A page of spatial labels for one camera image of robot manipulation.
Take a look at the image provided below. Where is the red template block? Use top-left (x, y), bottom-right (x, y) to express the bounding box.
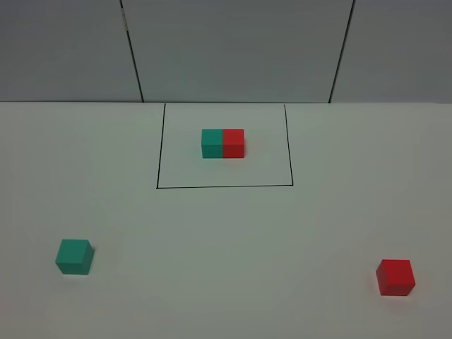
top-left (222, 129), bottom-right (245, 158)

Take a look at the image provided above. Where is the green template block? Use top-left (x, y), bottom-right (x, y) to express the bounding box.
top-left (201, 129), bottom-right (223, 159)

